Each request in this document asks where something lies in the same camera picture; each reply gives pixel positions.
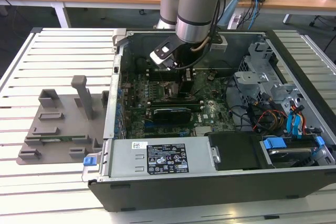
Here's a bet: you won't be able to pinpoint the CPU socket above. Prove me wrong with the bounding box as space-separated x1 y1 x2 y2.
161 80 184 102

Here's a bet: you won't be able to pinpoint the RAM slot black clips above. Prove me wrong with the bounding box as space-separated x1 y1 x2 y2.
148 77 182 82
147 98 203 102
148 103 204 108

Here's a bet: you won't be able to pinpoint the black graphics card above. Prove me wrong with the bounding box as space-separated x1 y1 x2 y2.
151 106 194 125

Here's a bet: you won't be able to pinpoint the white labelled container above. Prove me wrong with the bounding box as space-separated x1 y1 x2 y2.
227 14 245 30

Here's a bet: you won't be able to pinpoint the green motherboard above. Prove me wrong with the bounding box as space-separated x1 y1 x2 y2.
119 68 237 140

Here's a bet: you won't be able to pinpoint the metal drive cage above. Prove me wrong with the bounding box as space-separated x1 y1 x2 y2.
232 39 302 112

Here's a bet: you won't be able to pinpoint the pale blue teach pendant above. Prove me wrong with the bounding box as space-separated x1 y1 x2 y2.
217 0 242 27

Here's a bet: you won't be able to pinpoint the small silver heatsink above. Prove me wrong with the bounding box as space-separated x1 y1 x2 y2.
195 126 213 137

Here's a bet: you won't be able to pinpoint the black plastic shroud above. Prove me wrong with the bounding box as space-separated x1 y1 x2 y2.
206 132 265 172

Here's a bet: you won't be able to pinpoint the silver power supply unit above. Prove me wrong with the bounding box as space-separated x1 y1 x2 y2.
97 136 214 183

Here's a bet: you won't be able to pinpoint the hard disk in blue carrier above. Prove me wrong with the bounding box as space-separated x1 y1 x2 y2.
262 136 328 169

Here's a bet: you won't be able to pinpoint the grey parts rack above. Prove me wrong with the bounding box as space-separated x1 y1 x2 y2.
16 75 110 166

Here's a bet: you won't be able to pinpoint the black open PC case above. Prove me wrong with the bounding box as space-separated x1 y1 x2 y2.
81 28 336 213

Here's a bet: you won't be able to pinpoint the black chair base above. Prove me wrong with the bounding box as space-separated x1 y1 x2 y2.
309 15 336 28

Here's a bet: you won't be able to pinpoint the blue plastic latch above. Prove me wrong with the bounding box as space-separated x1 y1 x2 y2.
82 156 96 167

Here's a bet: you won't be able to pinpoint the green RAM stick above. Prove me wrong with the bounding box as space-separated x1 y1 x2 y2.
39 135 89 143

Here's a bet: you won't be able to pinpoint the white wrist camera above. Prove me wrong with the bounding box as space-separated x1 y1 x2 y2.
149 40 175 65

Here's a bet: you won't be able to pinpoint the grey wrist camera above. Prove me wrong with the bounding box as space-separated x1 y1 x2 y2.
209 37 228 52

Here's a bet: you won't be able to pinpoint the blue cable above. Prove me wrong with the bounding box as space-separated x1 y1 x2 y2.
249 0 261 30

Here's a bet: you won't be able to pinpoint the red yellow wire bundle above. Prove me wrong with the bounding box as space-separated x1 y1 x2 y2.
252 109 288 132

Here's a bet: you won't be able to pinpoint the blue flat wire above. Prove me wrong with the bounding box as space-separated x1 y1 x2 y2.
285 112 297 140
293 105 306 141

